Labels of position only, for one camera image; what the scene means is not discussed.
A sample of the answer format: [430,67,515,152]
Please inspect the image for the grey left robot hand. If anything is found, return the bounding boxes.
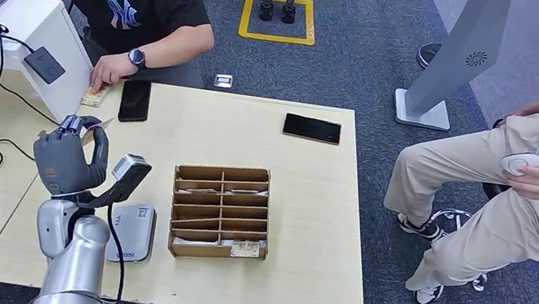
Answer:
[26,109,116,204]

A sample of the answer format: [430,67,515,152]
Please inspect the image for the stack of printed cards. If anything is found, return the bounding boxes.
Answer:
[79,81,114,110]

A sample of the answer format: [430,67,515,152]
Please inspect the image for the round white black controller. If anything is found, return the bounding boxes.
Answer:
[497,149,539,181]

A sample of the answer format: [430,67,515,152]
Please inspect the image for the white card reader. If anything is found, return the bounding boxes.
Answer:
[104,199,158,268]

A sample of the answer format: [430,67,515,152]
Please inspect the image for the small black card reader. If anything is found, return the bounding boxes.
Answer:
[20,43,70,87]

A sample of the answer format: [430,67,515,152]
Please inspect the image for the white key card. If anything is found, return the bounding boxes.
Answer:
[229,186,270,199]
[176,184,219,198]

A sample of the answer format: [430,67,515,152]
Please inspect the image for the pale printed card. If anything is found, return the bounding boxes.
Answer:
[172,234,220,251]

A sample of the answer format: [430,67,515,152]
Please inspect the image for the brown cardboard card organizer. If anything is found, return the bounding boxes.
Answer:
[162,156,281,271]

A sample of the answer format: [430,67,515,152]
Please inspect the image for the black wristwatch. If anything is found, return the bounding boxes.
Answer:
[125,46,149,71]

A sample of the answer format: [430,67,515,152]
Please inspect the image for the black smartphone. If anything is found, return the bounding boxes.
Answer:
[281,112,344,146]
[116,77,154,127]

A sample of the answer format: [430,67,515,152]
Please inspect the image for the chrome stool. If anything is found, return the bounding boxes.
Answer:
[416,173,512,296]

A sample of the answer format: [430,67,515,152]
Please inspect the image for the white desk riser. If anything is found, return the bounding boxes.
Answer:
[0,0,103,127]

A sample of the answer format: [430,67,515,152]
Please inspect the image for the silver floor socket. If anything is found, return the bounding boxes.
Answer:
[213,73,235,90]

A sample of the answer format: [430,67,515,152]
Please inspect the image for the grey floor stand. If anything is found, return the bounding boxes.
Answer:
[390,0,512,139]

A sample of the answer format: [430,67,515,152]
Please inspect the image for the yellow floor tape square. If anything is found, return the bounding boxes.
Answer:
[236,0,322,49]

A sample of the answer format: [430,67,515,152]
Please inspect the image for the black round base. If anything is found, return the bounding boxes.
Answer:
[414,39,444,73]

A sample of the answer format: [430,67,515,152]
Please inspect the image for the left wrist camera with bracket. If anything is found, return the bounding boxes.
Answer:
[76,147,155,219]

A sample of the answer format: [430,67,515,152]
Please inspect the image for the short black reader cable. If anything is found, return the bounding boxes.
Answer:
[0,32,36,55]

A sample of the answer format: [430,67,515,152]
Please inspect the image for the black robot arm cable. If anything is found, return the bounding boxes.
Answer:
[92,202,136,304]

